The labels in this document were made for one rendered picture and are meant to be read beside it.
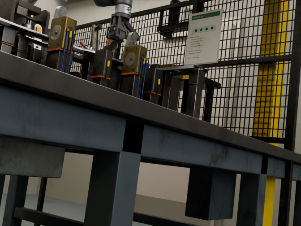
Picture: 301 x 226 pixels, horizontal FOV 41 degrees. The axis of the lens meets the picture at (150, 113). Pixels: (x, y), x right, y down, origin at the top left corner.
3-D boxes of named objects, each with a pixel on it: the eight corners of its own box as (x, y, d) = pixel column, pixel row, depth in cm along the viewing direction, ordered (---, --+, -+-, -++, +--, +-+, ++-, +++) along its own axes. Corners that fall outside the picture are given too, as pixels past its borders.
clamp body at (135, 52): (132, 128, 160) (143, 43, 164) (112, 128, 168) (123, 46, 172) (144, 131, 164) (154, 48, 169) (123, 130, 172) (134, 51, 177)
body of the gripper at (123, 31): (105, 39, 184) (108, 14, 186) (118, 45, 190) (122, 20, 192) (116, 37, 179) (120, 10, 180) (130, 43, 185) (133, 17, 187)
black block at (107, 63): (99, 123, 153) (109, 48, 157) (83, 122, 160) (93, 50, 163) (109, 125, 157) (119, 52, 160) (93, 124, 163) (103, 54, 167)
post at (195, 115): (191, 136, 167) (199, 68, 171) (181, 136, 170) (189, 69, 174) (198, 138, 171) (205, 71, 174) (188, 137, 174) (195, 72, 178)
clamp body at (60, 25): (53, 113, 136) (69, 14, 141) (34, 113, 144) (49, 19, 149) (69, 116, 141) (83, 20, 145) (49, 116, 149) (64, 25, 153)
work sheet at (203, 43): (217, 63, 216) (223, 7, 220) (183, 66, 231) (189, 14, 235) (219, 63, 217) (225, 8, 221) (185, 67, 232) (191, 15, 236)
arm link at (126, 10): (123, 11, 192) (135, 8, 187) (122, 20, 192) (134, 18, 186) (112, 6, 187) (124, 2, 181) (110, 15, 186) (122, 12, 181)
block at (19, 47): (6, 109, 148) (19, 33, 152) (-3, 109, 153) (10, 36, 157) (16, 111, 151) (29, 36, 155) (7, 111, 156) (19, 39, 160)
